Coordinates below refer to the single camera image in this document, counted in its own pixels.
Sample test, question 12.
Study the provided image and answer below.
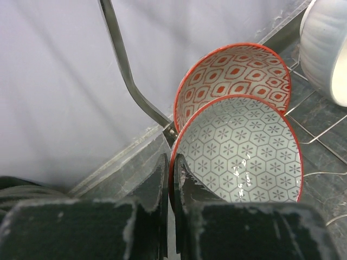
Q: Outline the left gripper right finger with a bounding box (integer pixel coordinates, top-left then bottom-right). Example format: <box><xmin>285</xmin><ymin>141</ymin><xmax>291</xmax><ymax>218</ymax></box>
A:
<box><xmin>173</xmin><ymin>154</ymin><xmax>339</xmax><ymax>259</ymax></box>

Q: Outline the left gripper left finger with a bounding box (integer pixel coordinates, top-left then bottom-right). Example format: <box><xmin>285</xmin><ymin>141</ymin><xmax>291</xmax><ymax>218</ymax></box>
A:
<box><xmin>1</xmin><ymin>154</ymin><xmax>169</xmax><ymax>259</ymax></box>

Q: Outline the red patterned bowl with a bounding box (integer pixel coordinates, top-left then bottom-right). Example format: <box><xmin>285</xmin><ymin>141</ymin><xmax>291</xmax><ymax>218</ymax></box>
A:
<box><xmin>173</xmin><ymin>43</ymin><xmax>291</xmax><ymax>132</ymax></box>

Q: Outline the plain white bowl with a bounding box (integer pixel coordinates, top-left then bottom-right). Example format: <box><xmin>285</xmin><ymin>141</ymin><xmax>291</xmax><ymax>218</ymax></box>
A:
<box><xmin>299</xmin><ymin>0</ymin><xmax>346</xmax><ymax>107</ymax></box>

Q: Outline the black and cream blanket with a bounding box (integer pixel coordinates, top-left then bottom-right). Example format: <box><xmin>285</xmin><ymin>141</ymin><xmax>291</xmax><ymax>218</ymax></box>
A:
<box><xmin>1</xmin><ymin>176</ymin><xmax>69</xmax><ymax>221</ymax></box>

